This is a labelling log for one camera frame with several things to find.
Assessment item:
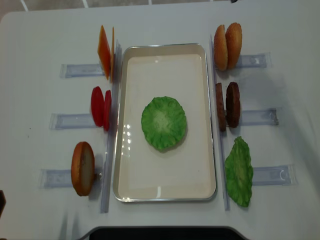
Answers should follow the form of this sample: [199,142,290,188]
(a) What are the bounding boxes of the green lettuce leaf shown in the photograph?
[224,136,254,208]
[141,96,187,152]

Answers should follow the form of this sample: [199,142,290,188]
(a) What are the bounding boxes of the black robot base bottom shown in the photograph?
[88,226,245,240]

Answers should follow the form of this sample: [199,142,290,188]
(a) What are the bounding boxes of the right red tomato slice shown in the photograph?
[103,90,112,132]

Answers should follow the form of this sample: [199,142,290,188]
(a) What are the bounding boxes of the red tomato slice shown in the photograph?
[90,86,104,127]
[103,90,112,132]

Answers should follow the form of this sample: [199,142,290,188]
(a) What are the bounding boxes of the left brown meat patty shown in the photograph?
[215,83,226,132]

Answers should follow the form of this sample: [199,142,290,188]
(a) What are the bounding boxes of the left red tomato slice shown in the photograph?
[90,86,104,127]

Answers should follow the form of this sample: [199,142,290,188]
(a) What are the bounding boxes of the right dark meat patty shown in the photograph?
[226,82,241,128]

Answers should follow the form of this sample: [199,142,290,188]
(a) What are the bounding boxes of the left orange cheese slice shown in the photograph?
[97,25,111,79]

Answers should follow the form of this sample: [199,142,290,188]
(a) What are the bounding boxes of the white rectangular metal tray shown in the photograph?
[112,43,216,203]

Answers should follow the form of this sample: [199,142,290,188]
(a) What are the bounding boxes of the standing bun slice left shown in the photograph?
[71,141,95,197]

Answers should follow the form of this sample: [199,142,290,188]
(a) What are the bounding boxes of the left sesame bun top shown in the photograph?
[213,24,228,71]

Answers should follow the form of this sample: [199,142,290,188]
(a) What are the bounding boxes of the sesame bun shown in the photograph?
[225,22,242,69]
[213,24,228,71]

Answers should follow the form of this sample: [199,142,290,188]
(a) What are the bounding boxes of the clear holder middle left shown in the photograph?
[49,113,97,130]

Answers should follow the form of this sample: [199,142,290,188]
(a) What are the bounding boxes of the clear holder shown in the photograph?
[235,52,273,69]
[59,63,105,79]
[49,113,97,130]
[239,107,282,126]
[252,164,298,186]
[38,169,73,189]

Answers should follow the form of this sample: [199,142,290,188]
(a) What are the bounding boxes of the clear holder top left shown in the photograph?
[59,63,105,79]

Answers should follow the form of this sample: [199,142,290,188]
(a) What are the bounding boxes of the clear holder middle right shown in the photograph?
[239,107,282,126]

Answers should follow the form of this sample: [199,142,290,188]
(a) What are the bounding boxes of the right sesame bun top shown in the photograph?
[225,22,242,69]

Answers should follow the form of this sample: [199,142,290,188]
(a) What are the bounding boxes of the clear holder top right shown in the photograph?
[235,52,273,69]

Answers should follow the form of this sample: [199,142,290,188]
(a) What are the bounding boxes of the clear holder bottom left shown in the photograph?
[38,169,73,189]

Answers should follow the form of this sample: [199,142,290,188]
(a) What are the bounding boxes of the clear holder bottom right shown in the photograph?
[252,164,298,186]

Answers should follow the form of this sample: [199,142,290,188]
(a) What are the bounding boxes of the dark object left edge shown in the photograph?
[0,190,7,216]

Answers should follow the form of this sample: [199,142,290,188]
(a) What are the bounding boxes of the clear long rail left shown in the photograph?
[100,40,122,214]

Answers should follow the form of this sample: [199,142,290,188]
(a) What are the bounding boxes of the clear long rail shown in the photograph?
[209,35,230,212]
[100,40,122,214]

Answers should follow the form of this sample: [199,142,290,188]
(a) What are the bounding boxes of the clear long rail right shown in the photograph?
[209,35,230,212]

